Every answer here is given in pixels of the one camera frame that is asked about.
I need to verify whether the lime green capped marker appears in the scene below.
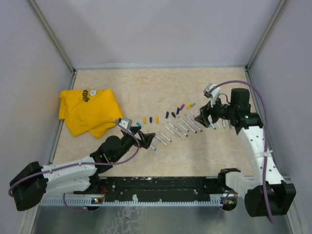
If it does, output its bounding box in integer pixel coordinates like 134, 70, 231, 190
222, 119, 227, 129

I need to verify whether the black eraser-cap white marker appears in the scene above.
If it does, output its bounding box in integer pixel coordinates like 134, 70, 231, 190
177, 121, 189, 132

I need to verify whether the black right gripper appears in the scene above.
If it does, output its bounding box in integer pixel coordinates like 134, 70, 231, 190
194, 93, 235, 127

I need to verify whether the magenta capped white marker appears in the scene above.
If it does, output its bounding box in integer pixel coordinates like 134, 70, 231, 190
185, 114, 202, 132

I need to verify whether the blue eraser-cap white marker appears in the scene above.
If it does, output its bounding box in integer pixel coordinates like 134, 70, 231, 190
159, 131, 172, 142

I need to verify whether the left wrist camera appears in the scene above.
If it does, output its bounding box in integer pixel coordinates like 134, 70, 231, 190
119, 117, 132, 130

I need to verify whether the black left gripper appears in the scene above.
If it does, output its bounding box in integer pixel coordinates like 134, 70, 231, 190
114, 126, 155, 161

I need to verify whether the navy capped white marker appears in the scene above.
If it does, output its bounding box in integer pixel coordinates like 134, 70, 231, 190
178, 117, 197, 133

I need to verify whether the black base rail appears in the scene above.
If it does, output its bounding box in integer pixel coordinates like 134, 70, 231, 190
74, 176, 231, 202

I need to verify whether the left corner aluminium post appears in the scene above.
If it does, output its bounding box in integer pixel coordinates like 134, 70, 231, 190
26, 0, 75, 73

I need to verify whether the yellow capped clear pen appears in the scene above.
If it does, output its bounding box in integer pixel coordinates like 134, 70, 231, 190
163, 125, 182, 140

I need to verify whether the yellow t-shirt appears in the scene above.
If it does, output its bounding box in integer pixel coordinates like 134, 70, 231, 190
59, 89, 124, 139

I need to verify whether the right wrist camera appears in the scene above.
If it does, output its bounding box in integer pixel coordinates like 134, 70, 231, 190
203, 83, 220, 107

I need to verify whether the right corner aluminium post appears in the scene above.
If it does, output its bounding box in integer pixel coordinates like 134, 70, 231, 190
245, 0, 289, 71

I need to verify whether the dark blue capped marker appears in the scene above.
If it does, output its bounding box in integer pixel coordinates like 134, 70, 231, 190
167, 122, 188, 137

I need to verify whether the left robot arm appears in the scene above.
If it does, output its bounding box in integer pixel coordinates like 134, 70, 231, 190
8, 127, 156, 211

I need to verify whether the corner aluminium post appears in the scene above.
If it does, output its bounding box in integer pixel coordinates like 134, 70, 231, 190
26, 0, 75, 73
245, 0, 289, 71

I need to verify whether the white cable duct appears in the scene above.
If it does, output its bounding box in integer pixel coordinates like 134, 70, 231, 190
39, 196, 230, 207

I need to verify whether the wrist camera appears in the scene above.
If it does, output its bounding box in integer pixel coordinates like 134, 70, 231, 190
119, 117, 132, 130
203, 83, 220, 107

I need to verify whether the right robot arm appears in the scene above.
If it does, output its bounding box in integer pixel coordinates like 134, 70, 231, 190
195, 84, 296, 217

